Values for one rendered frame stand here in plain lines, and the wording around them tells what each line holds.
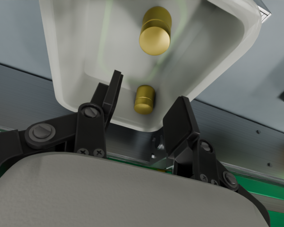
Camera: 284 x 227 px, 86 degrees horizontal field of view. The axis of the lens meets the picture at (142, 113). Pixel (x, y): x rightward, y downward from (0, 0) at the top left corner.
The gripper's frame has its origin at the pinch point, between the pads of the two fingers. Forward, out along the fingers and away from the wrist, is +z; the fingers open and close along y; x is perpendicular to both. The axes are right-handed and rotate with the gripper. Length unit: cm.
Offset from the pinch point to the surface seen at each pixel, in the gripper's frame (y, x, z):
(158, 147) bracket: 8.6, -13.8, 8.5
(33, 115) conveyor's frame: -14.6, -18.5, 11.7
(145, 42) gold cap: -0.9, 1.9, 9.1
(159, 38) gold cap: 0.3, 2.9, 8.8
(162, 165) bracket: 11.0, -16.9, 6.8
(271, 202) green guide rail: 31.5, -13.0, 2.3
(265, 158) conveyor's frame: 30.4, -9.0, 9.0
